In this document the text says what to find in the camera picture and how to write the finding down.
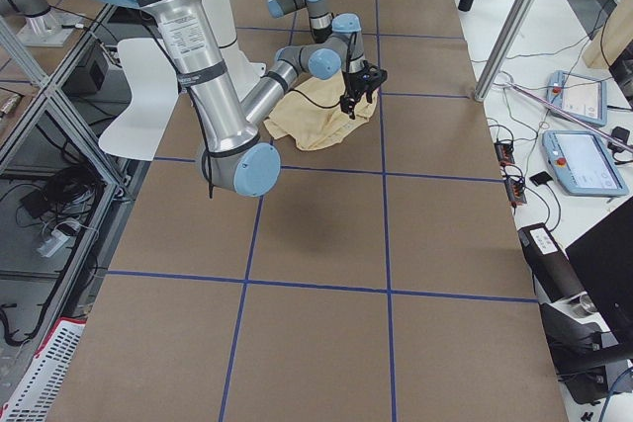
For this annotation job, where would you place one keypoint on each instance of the blue teach pendant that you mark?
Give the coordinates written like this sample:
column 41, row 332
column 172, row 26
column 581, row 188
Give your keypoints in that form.
column 582, row 165
column 583, row 97

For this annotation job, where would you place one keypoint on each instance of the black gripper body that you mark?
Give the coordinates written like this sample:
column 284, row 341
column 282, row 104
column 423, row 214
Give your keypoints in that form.
column 357, row 82

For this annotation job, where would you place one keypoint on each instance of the orange connector board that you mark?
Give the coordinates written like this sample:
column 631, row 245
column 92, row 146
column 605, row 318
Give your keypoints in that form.
column 512, row 176

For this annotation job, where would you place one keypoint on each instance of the black monitor on stand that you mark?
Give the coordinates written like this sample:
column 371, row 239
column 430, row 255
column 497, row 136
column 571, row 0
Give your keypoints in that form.
column 590, row 362

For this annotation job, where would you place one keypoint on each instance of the far blue teach pendant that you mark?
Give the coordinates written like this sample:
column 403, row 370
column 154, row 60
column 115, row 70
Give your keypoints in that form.
column 583, row 97

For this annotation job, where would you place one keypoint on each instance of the brown cardboard box label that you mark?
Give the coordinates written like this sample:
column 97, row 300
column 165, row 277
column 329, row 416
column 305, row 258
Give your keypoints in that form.
column 549, row 263

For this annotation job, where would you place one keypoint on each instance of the aluminium frame post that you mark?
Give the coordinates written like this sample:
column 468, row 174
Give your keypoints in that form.
column 509, row 31

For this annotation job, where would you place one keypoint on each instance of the white power strip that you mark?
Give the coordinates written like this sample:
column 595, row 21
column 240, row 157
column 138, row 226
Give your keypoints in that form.
column 58, row 237

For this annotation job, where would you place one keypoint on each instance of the white plastic chair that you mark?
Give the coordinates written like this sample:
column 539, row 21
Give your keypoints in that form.
column 138, row 129

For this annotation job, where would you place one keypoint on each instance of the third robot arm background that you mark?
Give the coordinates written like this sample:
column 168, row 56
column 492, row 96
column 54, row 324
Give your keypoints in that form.
column 43, row 27

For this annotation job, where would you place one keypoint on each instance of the aluminium side rack frame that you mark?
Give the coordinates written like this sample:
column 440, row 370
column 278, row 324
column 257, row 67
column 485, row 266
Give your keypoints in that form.
column 53, row 170

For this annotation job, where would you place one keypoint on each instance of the near blue teach pendant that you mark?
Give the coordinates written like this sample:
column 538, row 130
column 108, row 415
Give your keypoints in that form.
column 582, row 165

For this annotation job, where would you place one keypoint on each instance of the cream long-sleeve printed shirt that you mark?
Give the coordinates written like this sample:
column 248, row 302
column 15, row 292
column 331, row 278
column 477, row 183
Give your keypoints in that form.
column 313, row 128

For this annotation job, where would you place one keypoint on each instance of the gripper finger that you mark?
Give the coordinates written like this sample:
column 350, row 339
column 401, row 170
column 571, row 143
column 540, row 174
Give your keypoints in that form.
column 347, row 106
column 369, row 96

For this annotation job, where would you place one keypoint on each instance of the white perforated plastic basket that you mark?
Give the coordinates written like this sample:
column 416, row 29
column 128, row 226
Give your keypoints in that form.
column 40, row 385

